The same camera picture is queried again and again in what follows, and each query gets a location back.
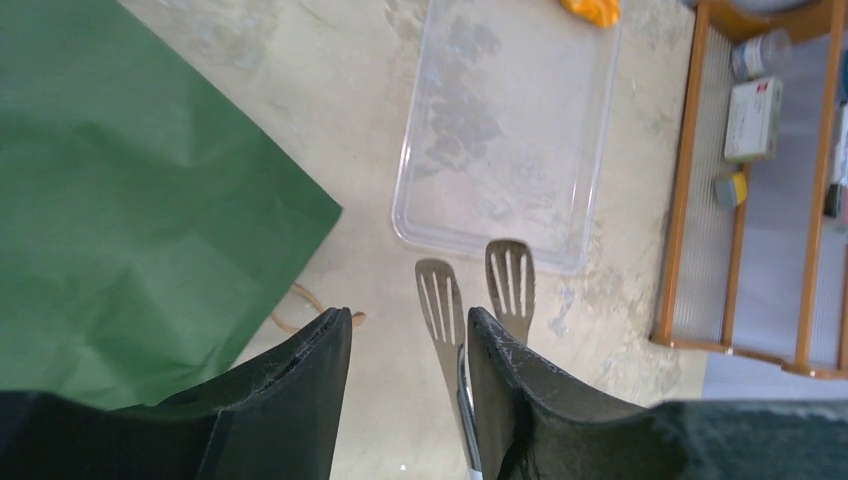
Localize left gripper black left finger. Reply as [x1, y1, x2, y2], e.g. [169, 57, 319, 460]
[1, 308, 352, 479]

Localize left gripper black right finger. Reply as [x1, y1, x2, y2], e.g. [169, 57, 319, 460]
[466, 307, 847, 479]

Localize metal tongs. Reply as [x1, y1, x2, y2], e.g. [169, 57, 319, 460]
[415, 239, 535, 479]

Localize green brown paper bag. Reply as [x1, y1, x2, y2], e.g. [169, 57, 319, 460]
[1, 1, 342, 409]

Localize orange braided fake bread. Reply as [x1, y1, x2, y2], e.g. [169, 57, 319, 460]
[559, 0, 621, 28]

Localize orange wooden rack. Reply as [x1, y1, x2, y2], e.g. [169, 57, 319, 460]
[650, 1, 847, 380]

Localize yellow grey small block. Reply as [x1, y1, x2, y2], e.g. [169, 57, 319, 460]
[713, 171, 748, 210]

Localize clear plastic tray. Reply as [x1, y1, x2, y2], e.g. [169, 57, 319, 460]
[392, 1, 621, 275]

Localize small white box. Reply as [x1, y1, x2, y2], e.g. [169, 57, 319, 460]
[724, 76, 783, 163]

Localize small clear jar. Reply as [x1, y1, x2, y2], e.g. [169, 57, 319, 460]
[730, 29, 792, 81]

